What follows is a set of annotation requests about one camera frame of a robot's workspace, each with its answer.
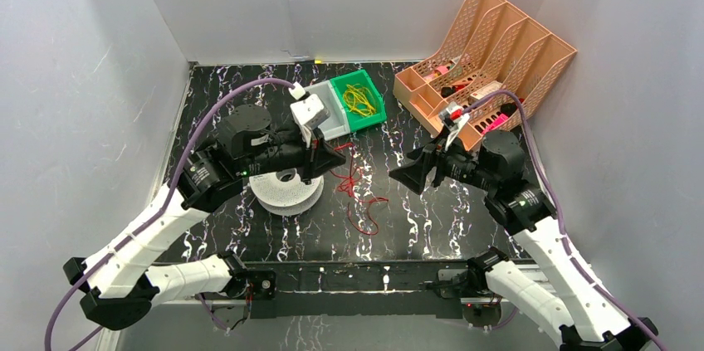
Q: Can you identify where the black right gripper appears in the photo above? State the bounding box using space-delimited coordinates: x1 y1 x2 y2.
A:
389 125 497 195

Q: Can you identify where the red wire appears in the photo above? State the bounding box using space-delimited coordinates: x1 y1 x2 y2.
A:
329 143 390 237

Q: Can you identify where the white plastic cable spool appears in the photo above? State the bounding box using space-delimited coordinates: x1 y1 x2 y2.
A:
249 168 325 217

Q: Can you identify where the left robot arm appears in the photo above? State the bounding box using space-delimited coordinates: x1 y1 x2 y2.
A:
64 100 346 330

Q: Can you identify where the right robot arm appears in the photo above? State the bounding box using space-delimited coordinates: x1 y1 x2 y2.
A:
389 130 656 350

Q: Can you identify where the white plastic bin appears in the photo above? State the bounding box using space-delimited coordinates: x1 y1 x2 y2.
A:
305 80 350 140

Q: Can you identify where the green plastic bin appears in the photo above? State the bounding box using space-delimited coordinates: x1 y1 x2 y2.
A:
330 70 387 133

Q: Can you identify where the white box in organizer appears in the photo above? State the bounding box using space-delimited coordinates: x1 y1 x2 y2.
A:
470 80 503 102

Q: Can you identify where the pink item in organizer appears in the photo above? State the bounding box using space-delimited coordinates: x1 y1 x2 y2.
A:
480 114 509 134

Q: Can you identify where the black red marker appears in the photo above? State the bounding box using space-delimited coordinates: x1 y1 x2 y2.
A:
499 99 524 118

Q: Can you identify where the peach plastic desk organizer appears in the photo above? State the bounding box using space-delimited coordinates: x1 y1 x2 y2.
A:
394 0 577 135

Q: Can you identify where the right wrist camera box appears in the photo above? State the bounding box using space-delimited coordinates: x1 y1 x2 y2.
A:
438 102 470 151

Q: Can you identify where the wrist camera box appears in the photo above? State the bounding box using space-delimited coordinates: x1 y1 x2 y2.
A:
438 102 470 151
289 82 330 147

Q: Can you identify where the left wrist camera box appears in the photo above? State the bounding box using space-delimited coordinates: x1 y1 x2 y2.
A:
289 82 330 147

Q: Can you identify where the yellow wires bundle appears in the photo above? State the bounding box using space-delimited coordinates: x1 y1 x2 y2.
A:
341 83 380 118

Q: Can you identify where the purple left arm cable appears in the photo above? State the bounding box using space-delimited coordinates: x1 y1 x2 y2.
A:
42 76 301 351

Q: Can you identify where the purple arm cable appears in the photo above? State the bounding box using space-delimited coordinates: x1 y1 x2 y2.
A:
462 89 669 351
42 76 301 351

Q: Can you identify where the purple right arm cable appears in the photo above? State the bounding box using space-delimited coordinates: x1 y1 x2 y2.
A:
462 89 669 351

